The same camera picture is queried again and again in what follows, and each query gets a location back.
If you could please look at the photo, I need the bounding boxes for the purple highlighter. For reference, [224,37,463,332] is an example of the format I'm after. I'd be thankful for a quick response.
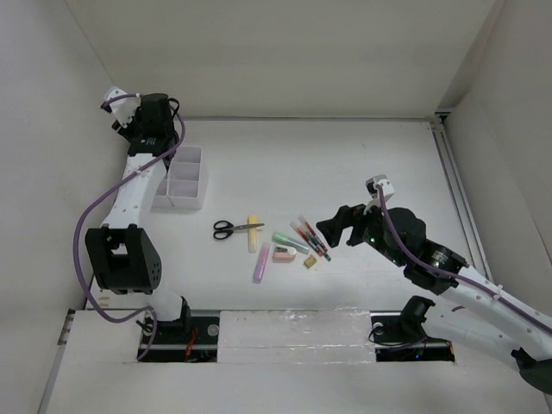
[253,242,271,283]

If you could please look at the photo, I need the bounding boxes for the white compartment organizer box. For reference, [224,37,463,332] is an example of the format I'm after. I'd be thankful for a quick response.
[153,146,208,210]

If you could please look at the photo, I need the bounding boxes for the red white marker pen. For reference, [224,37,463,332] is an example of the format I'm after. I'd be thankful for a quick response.
[290,222,323,257]

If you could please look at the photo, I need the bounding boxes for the yellow highlighter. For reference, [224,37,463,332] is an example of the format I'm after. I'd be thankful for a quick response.
[248,214,259,254]

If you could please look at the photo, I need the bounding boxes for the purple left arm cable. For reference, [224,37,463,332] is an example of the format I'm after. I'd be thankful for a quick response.
[72,92,186,359]

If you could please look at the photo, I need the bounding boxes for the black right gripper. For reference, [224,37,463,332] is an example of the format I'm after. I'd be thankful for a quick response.
[316,196,406,267]

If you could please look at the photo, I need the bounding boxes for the black handled scissors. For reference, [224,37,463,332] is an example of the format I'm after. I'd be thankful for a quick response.
[213,220,264,241]

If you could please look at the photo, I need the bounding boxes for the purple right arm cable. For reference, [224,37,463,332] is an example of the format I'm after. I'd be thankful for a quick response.
[374,183,552,336]

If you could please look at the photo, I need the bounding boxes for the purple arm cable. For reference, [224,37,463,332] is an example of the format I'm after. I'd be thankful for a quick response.
[374,183,552,336]
[72,92,186,359]

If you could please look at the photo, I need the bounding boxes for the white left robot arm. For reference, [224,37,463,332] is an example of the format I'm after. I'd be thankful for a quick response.
[85,87,192,342]

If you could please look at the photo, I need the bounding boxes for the small brown pencil sharpener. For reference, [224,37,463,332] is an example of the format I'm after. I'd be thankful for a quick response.
[304,255,317,268]

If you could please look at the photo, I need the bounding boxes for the green highlighter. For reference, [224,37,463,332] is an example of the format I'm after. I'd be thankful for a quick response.
[272,232,310,254]

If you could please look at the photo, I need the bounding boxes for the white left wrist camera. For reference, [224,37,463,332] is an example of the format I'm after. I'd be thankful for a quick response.
[100,86,141,128]

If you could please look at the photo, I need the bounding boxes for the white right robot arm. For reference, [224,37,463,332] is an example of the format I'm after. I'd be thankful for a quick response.
[316,204,551,394]

